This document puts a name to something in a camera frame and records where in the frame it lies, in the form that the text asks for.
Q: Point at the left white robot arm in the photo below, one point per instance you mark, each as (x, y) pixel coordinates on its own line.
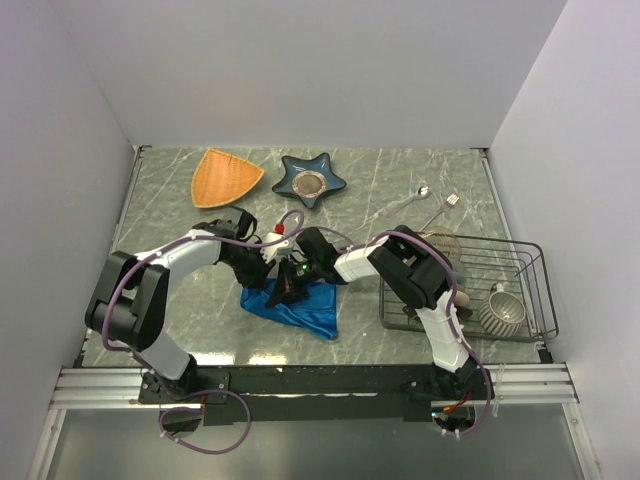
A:
(128, 305)

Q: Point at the silver fork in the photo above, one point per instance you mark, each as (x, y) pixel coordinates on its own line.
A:
(445, 207)

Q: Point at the blue cloth napkin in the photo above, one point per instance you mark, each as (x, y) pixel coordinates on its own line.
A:
(316, 314)

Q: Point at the silver spoon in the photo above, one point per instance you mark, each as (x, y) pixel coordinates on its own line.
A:
(422, 193)

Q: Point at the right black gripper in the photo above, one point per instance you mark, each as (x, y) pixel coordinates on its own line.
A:
(288, 289)

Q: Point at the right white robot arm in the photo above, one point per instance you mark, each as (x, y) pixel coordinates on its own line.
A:
(417, 273)

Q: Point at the black wire dish rack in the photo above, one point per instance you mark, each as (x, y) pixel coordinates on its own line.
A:
(521, 268)

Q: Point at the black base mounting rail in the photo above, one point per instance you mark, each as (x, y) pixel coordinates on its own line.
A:
(225, 395)

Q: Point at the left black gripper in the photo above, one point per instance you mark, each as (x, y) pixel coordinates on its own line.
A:
(257, 277)

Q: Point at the grey ribbed mug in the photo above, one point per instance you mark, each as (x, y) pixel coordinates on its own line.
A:
(502, 313)

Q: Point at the orange woven basket tray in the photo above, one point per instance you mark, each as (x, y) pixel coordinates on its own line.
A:
(222, 178)

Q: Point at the dark blue star dish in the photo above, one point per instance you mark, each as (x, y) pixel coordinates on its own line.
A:
(308, 180)

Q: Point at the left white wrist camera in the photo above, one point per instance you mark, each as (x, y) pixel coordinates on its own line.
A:
(278, 245)

